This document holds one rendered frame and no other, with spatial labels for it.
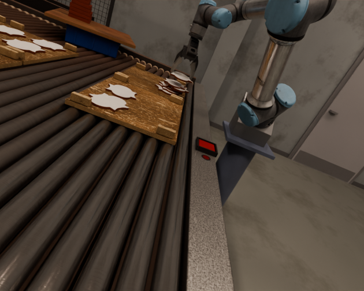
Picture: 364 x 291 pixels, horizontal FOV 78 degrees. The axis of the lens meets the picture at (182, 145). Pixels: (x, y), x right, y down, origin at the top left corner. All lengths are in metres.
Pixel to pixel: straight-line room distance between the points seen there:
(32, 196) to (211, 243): 0.32
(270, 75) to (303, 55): 3.25
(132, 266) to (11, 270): 0.15
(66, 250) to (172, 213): 0.20
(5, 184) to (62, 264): 0.17
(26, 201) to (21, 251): 0.09
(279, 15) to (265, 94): 0.29
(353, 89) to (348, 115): 0.43
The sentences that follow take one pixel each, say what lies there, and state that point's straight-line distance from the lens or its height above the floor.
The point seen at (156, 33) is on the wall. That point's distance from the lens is 3.94.
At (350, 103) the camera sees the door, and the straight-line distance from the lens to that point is 4.57.
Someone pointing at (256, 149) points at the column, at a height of 0.87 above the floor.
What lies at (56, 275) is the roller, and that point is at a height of 0.92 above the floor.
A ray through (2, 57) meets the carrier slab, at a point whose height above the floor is 0.94.
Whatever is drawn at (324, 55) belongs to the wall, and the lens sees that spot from 4.27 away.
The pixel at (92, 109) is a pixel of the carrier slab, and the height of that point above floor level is 0.94.
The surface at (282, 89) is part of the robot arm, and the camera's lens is 1.11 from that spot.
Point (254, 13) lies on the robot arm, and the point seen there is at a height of 1.39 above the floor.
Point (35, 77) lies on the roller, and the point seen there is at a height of 0.92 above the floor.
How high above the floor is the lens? 1.23
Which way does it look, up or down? 25 degrees down
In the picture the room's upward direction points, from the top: 24 degrees clockwise
